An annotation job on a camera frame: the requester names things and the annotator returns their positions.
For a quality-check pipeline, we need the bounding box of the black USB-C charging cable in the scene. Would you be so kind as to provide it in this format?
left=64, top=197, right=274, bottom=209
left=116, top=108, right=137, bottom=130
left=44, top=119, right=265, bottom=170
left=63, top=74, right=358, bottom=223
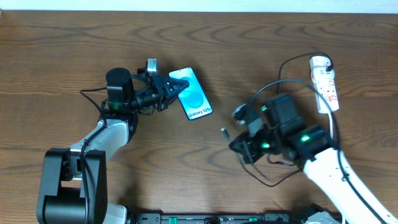
left=220, top=52, right=335, bottom=188

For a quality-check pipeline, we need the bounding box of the white power strip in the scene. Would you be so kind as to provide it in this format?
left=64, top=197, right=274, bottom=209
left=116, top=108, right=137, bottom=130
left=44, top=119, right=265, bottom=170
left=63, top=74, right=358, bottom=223
left=311, top=67, right=340, bottom=114

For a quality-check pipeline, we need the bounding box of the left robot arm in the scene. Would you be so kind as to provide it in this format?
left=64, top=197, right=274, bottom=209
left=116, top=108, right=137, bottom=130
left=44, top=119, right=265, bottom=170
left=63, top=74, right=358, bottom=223
left=37, top=68, right=189, bottom=223

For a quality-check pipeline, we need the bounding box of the white USB charger adapter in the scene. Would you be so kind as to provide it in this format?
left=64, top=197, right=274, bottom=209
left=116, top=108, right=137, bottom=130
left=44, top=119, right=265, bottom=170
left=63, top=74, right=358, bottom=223
left=310, top=55, right=333, bottom=71

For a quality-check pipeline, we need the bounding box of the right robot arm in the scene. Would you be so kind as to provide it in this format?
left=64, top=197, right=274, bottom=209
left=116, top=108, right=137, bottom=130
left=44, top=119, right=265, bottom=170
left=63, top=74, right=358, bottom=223
left=229, top=94, right=397, bottom=223

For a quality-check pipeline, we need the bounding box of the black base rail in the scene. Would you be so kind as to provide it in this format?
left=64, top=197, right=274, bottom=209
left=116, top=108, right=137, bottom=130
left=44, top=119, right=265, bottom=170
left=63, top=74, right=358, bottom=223
left=135, top=213, right=291, bottom=224

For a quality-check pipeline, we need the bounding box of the blue Galaxy smartphone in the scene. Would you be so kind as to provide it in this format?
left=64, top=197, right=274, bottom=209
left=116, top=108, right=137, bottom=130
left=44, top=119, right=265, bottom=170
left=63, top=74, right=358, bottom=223
left=169, top=67, right=213, bottom=121

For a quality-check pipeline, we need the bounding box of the white power strip cord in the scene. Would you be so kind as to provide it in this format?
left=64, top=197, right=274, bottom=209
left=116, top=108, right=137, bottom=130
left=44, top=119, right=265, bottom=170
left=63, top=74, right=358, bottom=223
left=328, top=112, right=335, bottom=139

